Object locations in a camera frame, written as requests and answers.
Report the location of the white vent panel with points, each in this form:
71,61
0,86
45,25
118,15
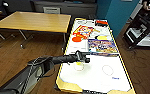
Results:
52,10

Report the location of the grey sofa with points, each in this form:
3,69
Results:
74,10

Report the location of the black wheeled cart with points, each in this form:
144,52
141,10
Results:
141,33

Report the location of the red black game box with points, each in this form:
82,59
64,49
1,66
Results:
101,22

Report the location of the dark bench sofa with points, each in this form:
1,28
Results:
17,5

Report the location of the white air hockey table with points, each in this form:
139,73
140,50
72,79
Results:
97,78

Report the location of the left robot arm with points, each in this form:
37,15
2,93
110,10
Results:
34,71

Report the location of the yellow card pile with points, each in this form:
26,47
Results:
103,37

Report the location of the large wooden table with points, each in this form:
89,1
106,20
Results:
34,20

